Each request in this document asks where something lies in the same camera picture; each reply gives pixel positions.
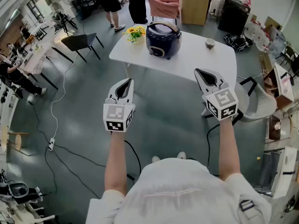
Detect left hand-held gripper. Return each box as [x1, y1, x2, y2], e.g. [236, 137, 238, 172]
[103, 78, 135, 133]

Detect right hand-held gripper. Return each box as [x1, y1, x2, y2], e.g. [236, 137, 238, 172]
[194, 68, 239, 120]

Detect navy blue rice cooker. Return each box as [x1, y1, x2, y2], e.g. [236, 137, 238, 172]
[145, 21, 183, 60]

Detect person's left forearm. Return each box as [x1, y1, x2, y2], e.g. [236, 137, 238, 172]
[104, 131, 128, 193]

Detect person's right forearm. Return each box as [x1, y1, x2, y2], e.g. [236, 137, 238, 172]
[218, 118, 242, 182]

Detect white table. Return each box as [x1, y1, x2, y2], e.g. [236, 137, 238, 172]
[108, 23, 237, 91]

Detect black and white bag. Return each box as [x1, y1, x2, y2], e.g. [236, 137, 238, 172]
[223, 34, 254, 53]

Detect light grey chair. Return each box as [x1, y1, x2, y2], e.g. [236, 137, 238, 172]
[235, 77, 278, 126]

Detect yellow sunflower bouquet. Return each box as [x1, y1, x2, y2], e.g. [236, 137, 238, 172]
[123, 26, 147, 44]

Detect plastic bags of bottles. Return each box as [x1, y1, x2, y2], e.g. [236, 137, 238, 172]
[244, 20, 287, 53]

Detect dark chair with black legs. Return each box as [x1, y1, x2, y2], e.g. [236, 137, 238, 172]
[61, 33, 105, 63]

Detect black box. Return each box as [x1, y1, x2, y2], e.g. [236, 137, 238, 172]
[217, 0, 252, 36]

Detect wooden cabinet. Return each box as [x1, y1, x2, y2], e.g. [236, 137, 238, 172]
[263, 63, 295, 109]

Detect large cardboard box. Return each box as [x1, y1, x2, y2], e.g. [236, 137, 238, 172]
[179, 0, 210, 27]

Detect pink cushioned chair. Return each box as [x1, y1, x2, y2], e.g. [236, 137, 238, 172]
[142, 0, 181, 24]

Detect round wooden stool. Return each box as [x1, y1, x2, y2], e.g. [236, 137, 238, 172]
[0, 126, 30, 153]

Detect person's white shirt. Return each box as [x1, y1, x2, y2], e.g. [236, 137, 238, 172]
[85, 157, 273, 224]

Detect white cabinet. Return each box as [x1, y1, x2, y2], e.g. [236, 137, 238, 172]
[254, 146, 299, 199]

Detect black cable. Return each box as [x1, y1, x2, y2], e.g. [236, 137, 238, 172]
[123, 140, 142, 175]
[206, 124, 221, 171]

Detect white cable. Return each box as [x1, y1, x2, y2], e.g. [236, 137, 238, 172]
[50, 52, 78, 140]

